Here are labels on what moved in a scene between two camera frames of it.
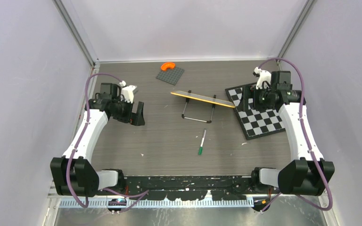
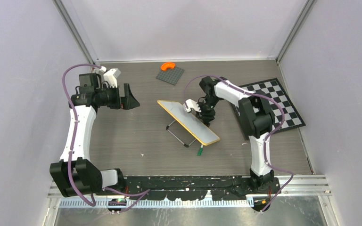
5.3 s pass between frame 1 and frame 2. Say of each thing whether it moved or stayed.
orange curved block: stayed
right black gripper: moved
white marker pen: stayed
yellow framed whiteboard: moved
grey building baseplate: stayed
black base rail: stayed
